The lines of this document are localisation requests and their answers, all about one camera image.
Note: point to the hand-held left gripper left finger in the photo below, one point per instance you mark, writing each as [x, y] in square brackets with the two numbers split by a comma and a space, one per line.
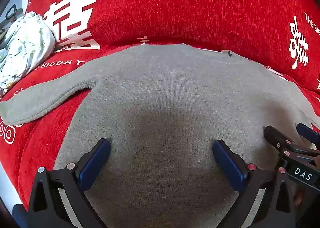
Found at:
[95, 163]

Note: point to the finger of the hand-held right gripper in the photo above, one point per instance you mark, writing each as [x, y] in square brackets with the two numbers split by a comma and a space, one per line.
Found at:
[276, 137]
[308, 132]

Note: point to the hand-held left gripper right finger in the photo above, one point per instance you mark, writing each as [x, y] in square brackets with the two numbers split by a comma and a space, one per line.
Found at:
[228, 165]

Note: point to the grey knitted sweater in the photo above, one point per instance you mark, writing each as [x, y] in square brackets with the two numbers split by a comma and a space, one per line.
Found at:
[160, 93]

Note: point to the red printed bed sheet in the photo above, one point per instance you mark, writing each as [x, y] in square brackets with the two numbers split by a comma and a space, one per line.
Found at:
[42, 140]

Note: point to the dark blue cloth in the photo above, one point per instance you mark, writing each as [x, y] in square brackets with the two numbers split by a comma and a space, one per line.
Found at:
[17, 214]

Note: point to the white floral cloth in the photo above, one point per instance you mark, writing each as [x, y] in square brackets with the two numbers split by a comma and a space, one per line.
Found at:
[25, 43]

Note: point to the red printed quilt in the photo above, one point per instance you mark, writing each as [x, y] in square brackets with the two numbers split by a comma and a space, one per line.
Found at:
[175, 6]

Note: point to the black frame object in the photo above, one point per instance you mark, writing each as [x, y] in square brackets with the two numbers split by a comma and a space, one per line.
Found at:
[11, 12]

